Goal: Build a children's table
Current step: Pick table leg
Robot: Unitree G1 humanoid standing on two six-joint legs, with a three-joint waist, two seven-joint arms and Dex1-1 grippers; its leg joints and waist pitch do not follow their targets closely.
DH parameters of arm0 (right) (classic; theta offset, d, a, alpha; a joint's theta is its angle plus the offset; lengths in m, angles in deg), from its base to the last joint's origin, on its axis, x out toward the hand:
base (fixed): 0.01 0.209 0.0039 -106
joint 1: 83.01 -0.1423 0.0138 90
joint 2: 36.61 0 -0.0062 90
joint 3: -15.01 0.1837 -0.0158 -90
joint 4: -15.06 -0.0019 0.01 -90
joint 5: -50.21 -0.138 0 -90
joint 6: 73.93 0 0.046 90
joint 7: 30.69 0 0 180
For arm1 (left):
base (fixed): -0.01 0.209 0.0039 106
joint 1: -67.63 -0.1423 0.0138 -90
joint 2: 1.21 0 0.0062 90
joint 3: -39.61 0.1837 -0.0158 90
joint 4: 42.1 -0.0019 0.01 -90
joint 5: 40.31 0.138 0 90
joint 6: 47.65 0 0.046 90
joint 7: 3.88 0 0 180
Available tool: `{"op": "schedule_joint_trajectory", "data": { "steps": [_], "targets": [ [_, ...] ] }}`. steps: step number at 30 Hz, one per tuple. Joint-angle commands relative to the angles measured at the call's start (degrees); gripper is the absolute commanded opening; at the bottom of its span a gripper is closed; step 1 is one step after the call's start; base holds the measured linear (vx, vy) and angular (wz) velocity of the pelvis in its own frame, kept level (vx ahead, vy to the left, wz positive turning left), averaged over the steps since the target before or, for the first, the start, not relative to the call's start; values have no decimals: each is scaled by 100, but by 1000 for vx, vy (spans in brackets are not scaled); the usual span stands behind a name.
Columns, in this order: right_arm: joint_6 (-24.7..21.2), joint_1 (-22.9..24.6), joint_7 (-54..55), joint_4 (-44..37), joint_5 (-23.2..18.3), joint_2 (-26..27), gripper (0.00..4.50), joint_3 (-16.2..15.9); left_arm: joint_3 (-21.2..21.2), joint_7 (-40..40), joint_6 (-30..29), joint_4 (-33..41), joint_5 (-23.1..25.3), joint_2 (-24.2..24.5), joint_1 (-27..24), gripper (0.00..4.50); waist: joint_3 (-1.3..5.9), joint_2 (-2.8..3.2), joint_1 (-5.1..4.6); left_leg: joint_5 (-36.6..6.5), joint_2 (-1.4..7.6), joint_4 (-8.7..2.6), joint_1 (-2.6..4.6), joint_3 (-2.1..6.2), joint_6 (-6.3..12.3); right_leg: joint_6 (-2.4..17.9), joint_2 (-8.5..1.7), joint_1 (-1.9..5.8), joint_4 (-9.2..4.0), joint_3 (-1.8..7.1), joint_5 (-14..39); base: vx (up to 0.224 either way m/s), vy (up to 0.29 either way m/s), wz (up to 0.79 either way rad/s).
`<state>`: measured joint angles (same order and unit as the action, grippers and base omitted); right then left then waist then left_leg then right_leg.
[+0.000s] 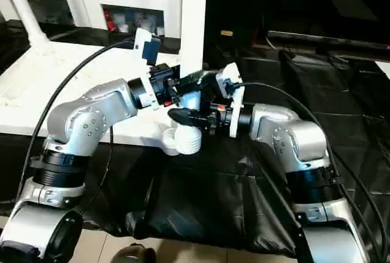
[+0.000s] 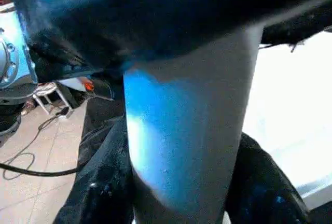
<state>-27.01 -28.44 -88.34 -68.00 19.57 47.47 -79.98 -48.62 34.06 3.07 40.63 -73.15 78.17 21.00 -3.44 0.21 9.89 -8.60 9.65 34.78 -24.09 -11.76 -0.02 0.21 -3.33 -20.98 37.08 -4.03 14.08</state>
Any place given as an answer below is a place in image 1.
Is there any white plastic table leg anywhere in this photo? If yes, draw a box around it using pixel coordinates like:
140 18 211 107
0 0 51 57
174 0 209 156

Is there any black mat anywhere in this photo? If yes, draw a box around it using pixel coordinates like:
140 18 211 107
0 19 390 259

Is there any red packet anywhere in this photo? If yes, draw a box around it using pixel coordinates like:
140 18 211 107
104 10 116 32

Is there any long black bar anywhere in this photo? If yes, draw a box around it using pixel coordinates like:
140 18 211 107
267 30 390 48

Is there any black robot foot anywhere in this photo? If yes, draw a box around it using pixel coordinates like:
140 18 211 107
113 243 160 263

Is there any white flat board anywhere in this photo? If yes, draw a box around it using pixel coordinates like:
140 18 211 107
376 60 390 80

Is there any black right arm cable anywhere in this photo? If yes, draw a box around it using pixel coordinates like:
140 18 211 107
228 82 390 263

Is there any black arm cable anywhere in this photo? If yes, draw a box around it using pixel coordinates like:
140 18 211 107
16 39 138 216
228 82 390 263

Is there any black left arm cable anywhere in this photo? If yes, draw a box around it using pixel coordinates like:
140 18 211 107
16 39 138 216

